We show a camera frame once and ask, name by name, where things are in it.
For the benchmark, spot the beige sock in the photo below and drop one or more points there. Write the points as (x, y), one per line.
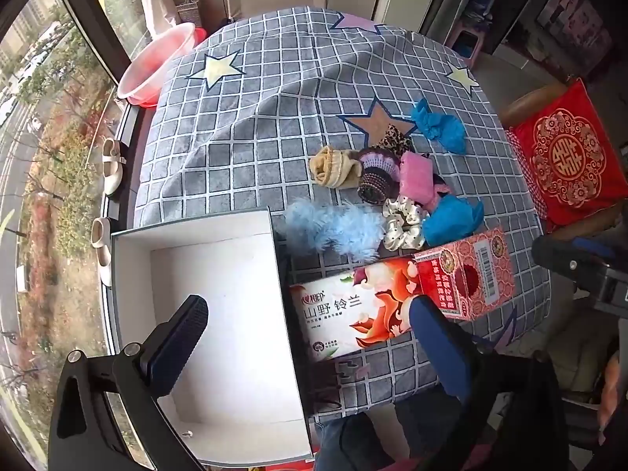
(333, 169)

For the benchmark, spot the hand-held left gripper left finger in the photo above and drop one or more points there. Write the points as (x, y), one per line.
(174, 348)

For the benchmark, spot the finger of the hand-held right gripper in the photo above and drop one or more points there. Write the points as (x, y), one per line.
(559, 255)

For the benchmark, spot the light blue fluffy sock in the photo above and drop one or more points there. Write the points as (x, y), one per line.
(333, 230)

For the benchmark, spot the grey checked star tablecloth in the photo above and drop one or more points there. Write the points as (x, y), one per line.
(274, 108)

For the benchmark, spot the white polka dot scrunchie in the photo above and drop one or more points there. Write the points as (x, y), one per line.
(402, 223)

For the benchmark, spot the red patterned cushion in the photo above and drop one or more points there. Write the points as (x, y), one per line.
(564, 152)

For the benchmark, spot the blue shoe cover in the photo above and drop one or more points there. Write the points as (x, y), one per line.
(441, 127)
(449, 221)

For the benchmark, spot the purple knitted sock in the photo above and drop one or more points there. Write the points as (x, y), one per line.
(375, 176)

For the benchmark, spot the leopard print hair bow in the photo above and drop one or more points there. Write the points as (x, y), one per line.
(395, 140)

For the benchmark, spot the red medicine box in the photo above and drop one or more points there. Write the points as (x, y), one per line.
(466, 274)

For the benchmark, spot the white cardboard box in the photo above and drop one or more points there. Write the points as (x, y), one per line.
(221, 314)

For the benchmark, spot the pink sock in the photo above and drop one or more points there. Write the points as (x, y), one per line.
(417, 179)

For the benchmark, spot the wall poster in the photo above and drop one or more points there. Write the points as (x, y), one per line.
(576, 22)

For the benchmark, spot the white floral tissue box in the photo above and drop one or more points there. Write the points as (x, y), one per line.
(353, 304)

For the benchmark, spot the purple plastic stool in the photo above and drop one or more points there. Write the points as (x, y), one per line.
(466, 41)

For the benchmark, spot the red plastic basin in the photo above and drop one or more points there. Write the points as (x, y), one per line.
(147, 103)

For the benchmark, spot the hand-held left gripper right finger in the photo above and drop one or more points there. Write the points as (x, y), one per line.
(436, 343)

